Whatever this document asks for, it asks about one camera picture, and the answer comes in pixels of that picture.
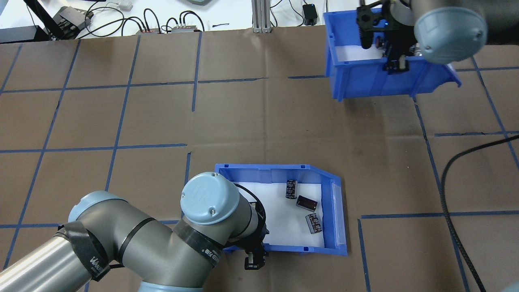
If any blue bin with batteries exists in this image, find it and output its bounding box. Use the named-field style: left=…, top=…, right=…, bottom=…
left=214, top=163, right=348, bottom=257

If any black printed cylindrical battery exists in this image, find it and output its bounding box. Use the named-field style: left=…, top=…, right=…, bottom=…
left=285, top=178, right=299, bottom=200

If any blue bin with switches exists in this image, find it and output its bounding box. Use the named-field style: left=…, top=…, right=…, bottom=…
left=323, top=10, right=463, bottom=101

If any dark brown cylindrical battery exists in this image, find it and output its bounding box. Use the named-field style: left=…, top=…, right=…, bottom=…
left=296, top=195, right=319, bottom=211

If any black flat panel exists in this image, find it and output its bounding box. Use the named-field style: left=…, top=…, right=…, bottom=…
left=0, top=25, right=45, bottom=44

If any thick black braided cable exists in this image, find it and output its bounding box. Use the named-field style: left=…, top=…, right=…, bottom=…
left=441, top=136, right=519, bottom=292

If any white side table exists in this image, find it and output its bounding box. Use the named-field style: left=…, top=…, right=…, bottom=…
left=0, top=0, right=359, bottom=41

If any small black power adapter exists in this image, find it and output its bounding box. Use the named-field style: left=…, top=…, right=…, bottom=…
left=302, top=3, right=319, bottom=27

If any aluminium profile post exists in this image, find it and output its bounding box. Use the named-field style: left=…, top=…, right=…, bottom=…
left=251, top=0, right=273, bottom=34

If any black velcro strap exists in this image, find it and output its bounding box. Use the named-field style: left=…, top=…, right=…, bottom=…
left=172, top=221, right=226, bottom=268
left=55, top=221, right=112, bottom=282

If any black grey device box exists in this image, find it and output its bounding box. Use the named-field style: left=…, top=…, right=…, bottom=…
left=53, top=6, right=94, bottom=33

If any lower grey battery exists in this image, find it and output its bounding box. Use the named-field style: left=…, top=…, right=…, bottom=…
left=305, top=213, right=323, bottom=235

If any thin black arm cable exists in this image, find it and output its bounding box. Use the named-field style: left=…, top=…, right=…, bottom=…
left=232, top=183, right=267, bottom=234

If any white foam bin liner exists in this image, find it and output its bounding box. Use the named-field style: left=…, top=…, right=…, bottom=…
left=335, top=44, right=386, bottom=64
left=233, top=182, right=326, bottom=249

